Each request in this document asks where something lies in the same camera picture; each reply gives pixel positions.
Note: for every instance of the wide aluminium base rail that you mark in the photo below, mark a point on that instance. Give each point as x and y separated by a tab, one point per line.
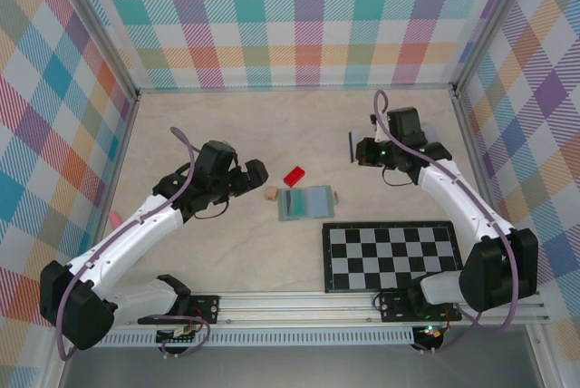
294	306

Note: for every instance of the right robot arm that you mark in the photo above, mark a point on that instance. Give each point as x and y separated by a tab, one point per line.
462	202

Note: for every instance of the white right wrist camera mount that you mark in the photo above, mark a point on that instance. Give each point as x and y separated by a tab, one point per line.
374	124

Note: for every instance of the dark blue card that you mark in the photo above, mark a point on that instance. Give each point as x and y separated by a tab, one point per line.
351	148

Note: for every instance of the grey metal shelf panel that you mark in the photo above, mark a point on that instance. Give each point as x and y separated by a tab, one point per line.
294	370

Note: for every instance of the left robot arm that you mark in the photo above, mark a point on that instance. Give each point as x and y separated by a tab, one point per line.
127	234

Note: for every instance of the green card holder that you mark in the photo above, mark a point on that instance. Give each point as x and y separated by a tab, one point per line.
317	201

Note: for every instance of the small pink object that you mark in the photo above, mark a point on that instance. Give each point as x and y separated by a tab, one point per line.
116	219

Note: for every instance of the aluminium frame post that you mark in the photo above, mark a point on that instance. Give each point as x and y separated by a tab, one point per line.
97	25
491	21

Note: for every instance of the aluminium side frame rail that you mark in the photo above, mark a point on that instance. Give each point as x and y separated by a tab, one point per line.
123	143
471	143

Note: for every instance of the black white checkerboard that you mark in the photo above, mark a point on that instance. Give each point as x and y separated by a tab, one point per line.
362	252

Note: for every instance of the tan wooden block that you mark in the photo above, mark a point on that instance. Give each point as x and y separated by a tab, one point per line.
270	193

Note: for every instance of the small controller board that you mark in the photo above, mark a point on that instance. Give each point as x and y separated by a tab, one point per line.
179	336
430	333

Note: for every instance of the aluminium back frame rail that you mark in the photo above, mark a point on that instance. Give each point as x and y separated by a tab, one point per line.
294	89

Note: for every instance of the red block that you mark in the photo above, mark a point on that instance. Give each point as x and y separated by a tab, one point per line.
294	177

